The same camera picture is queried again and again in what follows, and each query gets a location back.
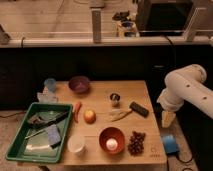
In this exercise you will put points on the metal post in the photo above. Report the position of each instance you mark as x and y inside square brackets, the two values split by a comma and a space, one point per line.
[96, 6]

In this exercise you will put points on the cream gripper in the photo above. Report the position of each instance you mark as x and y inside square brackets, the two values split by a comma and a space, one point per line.
[167, 118]

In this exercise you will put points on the dark monitor box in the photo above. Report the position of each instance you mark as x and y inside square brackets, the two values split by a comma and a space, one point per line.
[154, 15]

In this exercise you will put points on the orange bowl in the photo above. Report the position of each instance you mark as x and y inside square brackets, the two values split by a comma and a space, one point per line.
[115, 133]

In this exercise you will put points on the blue object on floor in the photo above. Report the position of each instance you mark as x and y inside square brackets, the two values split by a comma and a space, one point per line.
[170, 144]

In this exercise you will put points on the blue plastic cup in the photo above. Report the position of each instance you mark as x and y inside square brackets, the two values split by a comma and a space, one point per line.
[50, 84]

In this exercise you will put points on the yellow red apple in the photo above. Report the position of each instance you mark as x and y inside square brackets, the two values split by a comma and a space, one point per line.
[89, 116]

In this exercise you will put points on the white paper cup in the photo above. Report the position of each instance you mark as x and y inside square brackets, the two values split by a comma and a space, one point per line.
[76, 144]

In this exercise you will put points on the green plastic tray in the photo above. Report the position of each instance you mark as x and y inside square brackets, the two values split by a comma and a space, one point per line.
[32, 145]

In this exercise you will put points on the black rectangular block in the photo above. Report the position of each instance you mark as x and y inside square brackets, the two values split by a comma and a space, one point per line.
[139, 109]

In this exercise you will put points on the clear plastic wrapper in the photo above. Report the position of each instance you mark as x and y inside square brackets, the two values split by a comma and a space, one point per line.
[47, 98]

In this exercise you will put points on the black utensil in tray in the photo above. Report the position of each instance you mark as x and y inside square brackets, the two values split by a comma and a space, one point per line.
[38, 122]

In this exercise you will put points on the small metal cup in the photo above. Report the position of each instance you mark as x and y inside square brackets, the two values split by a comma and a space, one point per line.
[114, 98]

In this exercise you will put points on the orange carrot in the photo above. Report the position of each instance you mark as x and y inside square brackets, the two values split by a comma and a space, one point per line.
[77, 108]

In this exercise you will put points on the purple bowl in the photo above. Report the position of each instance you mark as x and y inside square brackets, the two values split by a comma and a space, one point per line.
[79, 84]

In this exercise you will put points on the banana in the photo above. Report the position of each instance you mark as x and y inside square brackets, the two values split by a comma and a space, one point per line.
[119, 114]

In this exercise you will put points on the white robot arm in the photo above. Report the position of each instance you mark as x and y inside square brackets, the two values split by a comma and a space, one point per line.
[185, 84]

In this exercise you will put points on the blue sponge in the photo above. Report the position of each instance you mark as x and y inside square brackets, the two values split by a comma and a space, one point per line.
[53, 135]

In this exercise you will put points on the bunch of dark grapes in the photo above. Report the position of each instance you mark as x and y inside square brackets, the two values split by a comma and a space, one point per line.
[135, 146]

